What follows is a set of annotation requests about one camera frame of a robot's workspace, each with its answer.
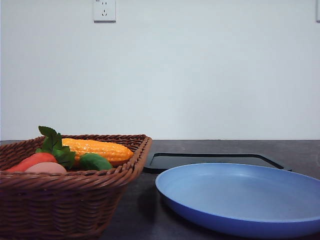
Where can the blue plate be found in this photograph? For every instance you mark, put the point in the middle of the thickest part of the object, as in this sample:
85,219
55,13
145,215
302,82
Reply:
244,198

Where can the brown egg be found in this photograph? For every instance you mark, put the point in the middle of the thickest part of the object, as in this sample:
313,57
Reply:
45,167

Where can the brown wicker basket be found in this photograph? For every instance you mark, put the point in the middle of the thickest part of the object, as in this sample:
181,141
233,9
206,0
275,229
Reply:
49,203

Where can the black tray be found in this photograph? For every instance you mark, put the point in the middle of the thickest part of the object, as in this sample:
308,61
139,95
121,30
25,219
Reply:
162,162

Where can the green toy vegetable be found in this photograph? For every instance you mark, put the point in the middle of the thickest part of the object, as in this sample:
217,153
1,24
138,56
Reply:
89,161

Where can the yellow toy corn cob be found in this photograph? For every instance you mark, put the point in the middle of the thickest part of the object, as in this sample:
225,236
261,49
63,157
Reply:
88,146

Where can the orange toy carrot with leaves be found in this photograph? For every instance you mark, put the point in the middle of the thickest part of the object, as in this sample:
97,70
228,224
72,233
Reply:
52,151

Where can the white wall socket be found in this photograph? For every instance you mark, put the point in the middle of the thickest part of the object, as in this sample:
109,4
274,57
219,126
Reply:
104,11

